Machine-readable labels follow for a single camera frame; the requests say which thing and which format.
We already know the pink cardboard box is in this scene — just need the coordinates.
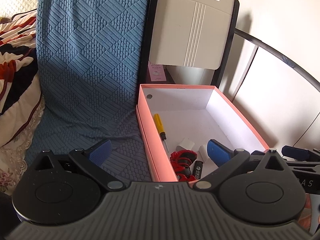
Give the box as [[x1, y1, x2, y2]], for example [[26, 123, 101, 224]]
[[136, 84, 271, 183]]

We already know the blue textured chair cover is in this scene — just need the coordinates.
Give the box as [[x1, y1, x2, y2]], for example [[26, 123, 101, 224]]
[[24, 0, 155, 183]]

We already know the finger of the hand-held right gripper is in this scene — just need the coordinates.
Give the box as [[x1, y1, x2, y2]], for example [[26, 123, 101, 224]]
[[281, 145, 320, 164]]

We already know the yellow handled screwdriver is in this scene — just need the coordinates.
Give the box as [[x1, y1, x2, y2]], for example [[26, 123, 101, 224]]
[[153, 113, 170, 153]]

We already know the white plastic chair back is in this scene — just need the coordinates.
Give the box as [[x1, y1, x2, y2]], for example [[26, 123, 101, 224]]
[[149, 0, 236, 70]]

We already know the white charger plug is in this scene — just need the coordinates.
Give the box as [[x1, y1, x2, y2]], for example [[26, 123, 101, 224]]
[[176, 139, 196, 152], [199, 144, 213, 162]]

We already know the red and black toy figure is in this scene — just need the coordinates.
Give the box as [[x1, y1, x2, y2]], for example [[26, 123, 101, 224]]
[[170, 149, 198, 182]]

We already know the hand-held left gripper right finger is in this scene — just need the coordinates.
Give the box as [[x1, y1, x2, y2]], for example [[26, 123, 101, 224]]
[[193, 139, 287, 190]]

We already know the striped quilt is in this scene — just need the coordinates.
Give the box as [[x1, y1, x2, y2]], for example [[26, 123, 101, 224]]
[[0, 9, 42, 121]]

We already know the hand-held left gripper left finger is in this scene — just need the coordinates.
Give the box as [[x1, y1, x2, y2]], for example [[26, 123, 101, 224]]
[[35, 139, 126, 191]]

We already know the pink printed carton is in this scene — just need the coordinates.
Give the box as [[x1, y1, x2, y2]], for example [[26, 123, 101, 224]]
[[147, 62, 167, 82]]

